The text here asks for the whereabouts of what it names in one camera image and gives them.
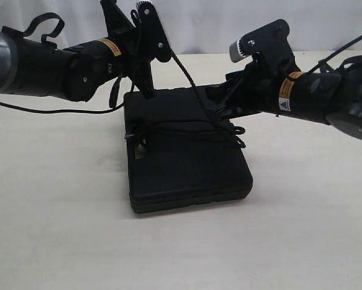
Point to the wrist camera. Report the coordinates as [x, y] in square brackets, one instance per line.
[152, 41]
[268, 45]

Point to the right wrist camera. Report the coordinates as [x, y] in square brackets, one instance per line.
[268, 45]

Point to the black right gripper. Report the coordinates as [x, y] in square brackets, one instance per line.
[244, 92]

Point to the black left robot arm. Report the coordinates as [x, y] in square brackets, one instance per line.
[32, 65]

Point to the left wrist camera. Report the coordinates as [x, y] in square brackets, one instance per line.
[152, 41]

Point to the black plastic carrying case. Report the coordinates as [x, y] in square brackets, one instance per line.
[175, 157]

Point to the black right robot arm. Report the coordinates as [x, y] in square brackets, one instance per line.
[332, 96]

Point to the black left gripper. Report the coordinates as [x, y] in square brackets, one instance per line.
[135, 58]

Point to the white backdrop curtain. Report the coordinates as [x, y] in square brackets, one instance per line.
[206, 26]

